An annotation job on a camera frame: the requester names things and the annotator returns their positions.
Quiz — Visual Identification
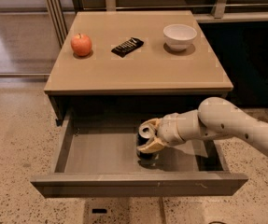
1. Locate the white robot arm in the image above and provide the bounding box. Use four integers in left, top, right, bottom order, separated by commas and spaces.
137, 97, 268, 157

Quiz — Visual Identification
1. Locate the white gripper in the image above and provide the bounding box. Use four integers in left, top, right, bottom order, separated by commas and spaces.
137, 113, 185, 154

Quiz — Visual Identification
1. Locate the black snack bar packet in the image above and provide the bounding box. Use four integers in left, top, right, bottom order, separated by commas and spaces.
111, 37, 144, 58

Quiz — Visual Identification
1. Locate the metal floor outlet plate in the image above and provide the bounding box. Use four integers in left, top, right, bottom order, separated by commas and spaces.
83, 198, 130, 224

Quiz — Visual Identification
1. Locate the open grey top drawer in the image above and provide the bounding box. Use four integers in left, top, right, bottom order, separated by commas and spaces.
30, 110, 248, 198

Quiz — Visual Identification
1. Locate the white ceramic bowl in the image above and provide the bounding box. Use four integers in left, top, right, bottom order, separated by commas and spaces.
163, 24, 197, 51

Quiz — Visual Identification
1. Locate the beige cabinet with top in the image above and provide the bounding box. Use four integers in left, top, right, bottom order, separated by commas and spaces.
44, 10, 233, 119

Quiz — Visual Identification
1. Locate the blue pepsi can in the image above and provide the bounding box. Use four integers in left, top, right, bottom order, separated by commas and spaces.
136, 124, 156, 159

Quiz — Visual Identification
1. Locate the red apple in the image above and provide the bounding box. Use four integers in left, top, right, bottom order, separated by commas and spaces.
71, 34, 92, 57

